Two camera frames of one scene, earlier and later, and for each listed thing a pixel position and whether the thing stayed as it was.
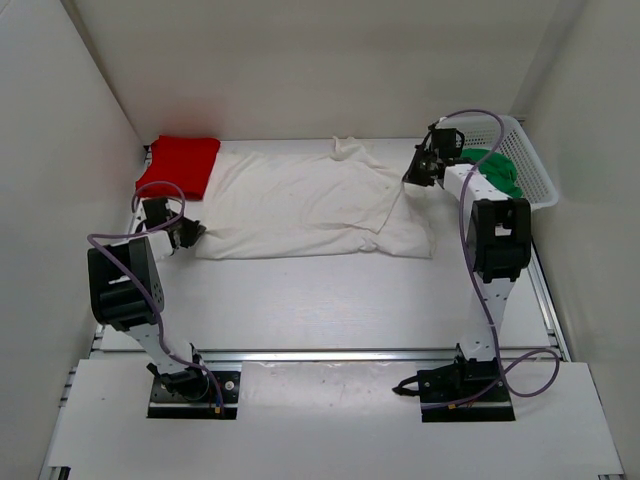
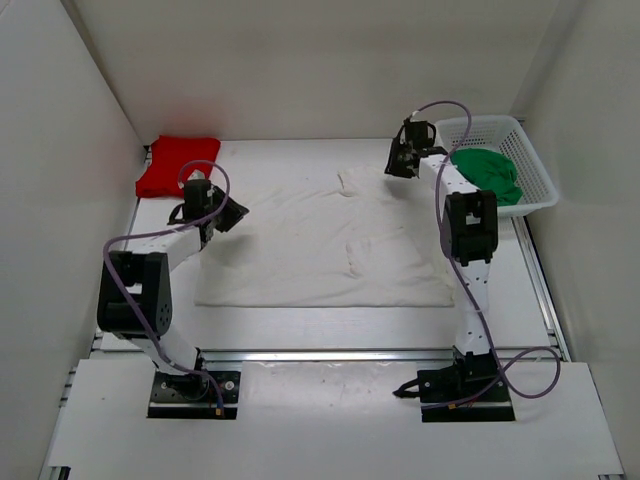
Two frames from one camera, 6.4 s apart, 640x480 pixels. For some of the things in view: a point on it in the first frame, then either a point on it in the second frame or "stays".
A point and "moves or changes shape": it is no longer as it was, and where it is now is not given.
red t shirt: x=184 y=162 stays
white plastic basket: x=499 y=134 stays
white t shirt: x=341 y=203 moves or changes shape
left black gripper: x=194 y=230 → x=234 y=212
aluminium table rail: x=312 y=356 stays
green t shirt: x=500 y=168 stays
